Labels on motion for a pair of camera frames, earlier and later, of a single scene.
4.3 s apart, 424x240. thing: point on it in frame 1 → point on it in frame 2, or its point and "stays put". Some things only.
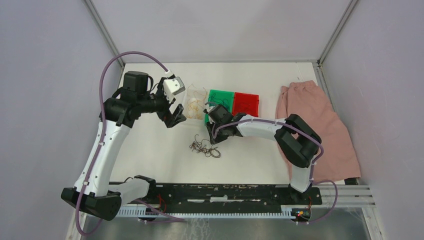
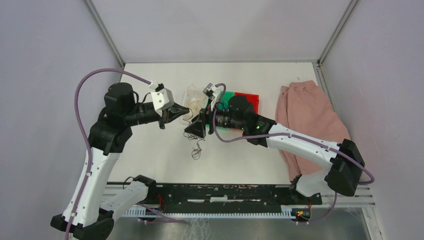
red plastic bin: x=248 y=103 stays put
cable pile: x=208 y=152 → x=196 y=153
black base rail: x=233 y=198 stays put
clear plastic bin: x=194 y=100 stays put
